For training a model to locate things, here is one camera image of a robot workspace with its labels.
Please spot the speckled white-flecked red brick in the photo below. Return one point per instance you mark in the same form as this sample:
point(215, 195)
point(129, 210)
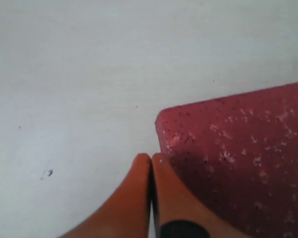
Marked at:
point(239, 156)

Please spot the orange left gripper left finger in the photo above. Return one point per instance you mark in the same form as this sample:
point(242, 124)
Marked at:
point(126, 213)

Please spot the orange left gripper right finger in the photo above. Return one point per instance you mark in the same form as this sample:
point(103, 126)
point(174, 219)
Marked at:
point(177, 212)

